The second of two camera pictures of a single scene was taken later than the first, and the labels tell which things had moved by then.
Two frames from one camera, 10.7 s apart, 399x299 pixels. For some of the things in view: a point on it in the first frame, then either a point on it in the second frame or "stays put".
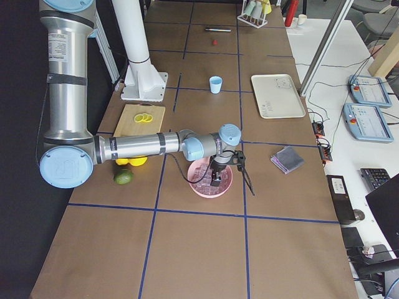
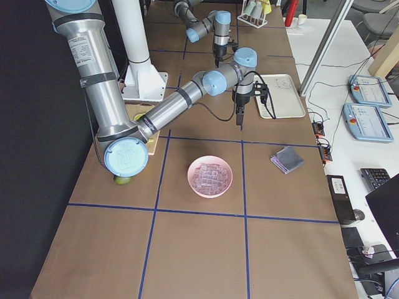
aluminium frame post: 325,47 stays put
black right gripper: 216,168 -> 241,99
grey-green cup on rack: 249,8 stays put
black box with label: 341,198 stays put
